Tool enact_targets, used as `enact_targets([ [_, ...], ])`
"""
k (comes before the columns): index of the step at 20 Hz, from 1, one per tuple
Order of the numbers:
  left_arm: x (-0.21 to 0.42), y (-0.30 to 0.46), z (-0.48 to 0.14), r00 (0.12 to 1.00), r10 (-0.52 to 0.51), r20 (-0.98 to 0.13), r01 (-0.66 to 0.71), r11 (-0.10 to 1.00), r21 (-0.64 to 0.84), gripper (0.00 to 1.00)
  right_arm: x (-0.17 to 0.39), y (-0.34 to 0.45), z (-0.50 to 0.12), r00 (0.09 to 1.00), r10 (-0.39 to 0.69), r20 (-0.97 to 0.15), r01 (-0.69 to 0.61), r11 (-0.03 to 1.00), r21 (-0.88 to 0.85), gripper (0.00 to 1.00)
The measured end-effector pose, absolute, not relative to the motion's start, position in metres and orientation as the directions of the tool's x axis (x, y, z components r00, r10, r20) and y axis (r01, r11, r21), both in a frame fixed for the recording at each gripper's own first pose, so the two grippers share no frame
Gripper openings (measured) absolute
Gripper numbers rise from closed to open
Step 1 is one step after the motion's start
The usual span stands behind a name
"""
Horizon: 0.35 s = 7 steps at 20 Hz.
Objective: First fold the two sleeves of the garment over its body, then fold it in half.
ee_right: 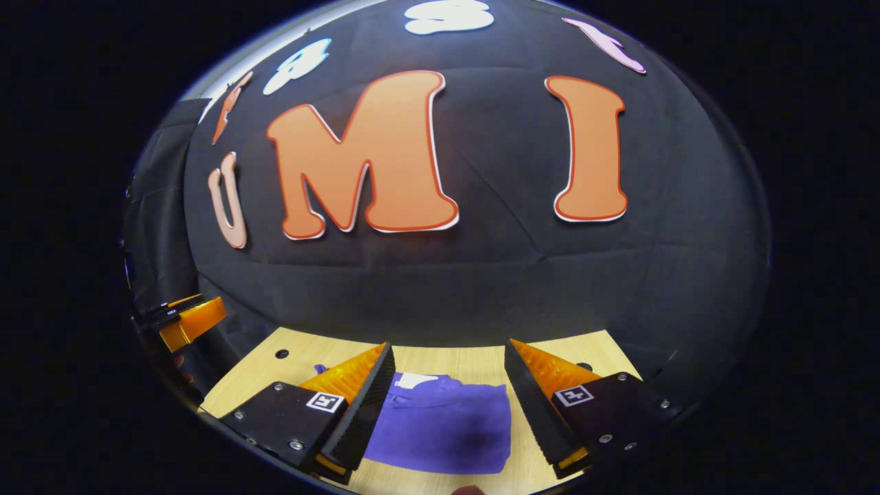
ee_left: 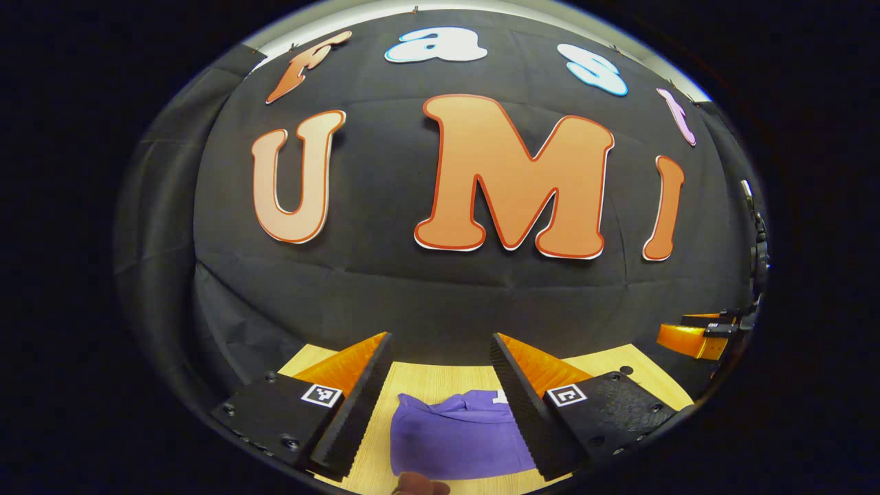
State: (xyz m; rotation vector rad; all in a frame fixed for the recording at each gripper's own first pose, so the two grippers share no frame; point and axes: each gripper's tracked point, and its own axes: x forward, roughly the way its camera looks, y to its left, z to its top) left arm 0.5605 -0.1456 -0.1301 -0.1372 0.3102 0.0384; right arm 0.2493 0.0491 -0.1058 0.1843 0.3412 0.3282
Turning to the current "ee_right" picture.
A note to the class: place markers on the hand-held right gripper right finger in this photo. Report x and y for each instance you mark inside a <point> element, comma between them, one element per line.
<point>533,405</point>

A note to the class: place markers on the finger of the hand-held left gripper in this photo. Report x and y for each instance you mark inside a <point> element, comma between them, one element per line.
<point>196,320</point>
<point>161,309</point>

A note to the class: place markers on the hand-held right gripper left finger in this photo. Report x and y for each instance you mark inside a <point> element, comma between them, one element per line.
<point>371,405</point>

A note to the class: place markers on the purple button shirt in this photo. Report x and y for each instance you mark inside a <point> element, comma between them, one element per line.
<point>447,426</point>

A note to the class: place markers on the black backdrop cloth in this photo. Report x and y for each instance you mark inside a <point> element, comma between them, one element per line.
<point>515,289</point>

